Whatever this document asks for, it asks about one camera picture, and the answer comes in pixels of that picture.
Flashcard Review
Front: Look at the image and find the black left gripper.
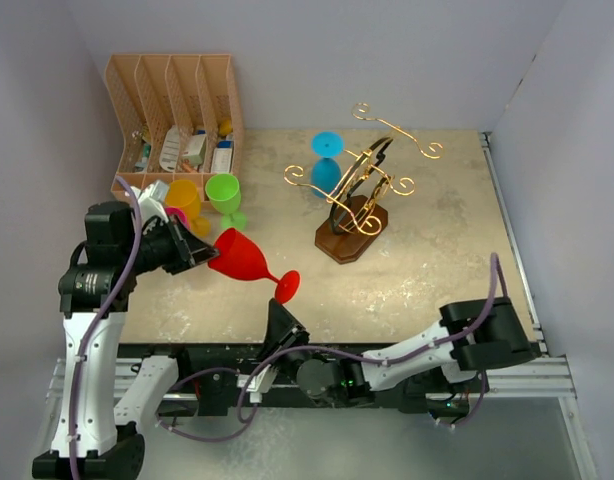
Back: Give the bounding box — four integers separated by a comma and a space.
123, 211, 220, 274

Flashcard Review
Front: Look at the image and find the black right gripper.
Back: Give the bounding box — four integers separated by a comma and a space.
257, 298, 314, 377

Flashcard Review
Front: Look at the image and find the magenta wine glass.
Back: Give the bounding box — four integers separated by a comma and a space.
164, 206, 189, 230

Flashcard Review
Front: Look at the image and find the yellow wine glass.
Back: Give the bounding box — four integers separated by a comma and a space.
165, 179, 211, 237

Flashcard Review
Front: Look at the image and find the red wine glass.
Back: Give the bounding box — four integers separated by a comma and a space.
208, 227, 301, 304

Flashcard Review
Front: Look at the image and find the green wine glass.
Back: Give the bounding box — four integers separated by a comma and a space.
205, 173, 247, 231

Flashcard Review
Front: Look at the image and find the blue wine glass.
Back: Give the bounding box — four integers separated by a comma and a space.
311, 131, 344, 198

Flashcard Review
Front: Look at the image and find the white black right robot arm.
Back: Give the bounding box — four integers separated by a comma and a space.
259, 296, 540, 407

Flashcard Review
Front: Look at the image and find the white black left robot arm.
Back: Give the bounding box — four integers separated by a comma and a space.
32, 201, 218, 479

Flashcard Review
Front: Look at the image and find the white ribbed bottle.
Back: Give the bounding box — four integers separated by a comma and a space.
158, 125, 180, 173

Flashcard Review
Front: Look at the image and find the white blue box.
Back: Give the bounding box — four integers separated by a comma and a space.
210, 140, 234, 174

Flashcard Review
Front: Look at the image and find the white red box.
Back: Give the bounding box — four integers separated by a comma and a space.
182, 133, 206, 168

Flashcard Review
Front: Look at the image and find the pink plastic file organizer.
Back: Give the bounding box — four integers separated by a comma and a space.
104, 53, 245, 204

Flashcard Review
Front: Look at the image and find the yellow object in organizer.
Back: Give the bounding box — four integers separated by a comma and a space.
218, 118, 234, 138

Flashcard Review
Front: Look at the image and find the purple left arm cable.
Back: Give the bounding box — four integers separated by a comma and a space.
66, 175, 144, 480

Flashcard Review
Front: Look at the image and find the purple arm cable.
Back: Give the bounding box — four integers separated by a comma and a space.
235, 252, 508, 424
66, 175, 144, 480

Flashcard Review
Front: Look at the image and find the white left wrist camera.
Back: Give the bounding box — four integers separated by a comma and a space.
131, 180, 169, 226

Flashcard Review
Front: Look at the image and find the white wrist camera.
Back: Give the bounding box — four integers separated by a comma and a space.
131, 180, 169, 226
246, 365, 278, 404

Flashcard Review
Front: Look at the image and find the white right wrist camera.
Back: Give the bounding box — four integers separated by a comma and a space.
246, 365, 278, 404

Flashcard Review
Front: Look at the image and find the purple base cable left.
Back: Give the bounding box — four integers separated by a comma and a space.
156, 365, 261, 442

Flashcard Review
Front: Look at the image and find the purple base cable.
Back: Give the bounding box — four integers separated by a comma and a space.
429, 369, 491, 431
156, 365, 261, 442

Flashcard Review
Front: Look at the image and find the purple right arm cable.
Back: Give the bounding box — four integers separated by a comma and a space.
235, 252, 508, 424

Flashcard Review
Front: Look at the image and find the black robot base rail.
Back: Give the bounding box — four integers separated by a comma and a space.
118, 344, 489, 419

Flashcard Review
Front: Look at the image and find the gold wire wine glass rack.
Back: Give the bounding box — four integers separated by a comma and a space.
283, 102, 444, 266

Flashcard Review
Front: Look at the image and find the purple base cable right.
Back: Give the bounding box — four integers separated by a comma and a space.
429, 369, 491, 431

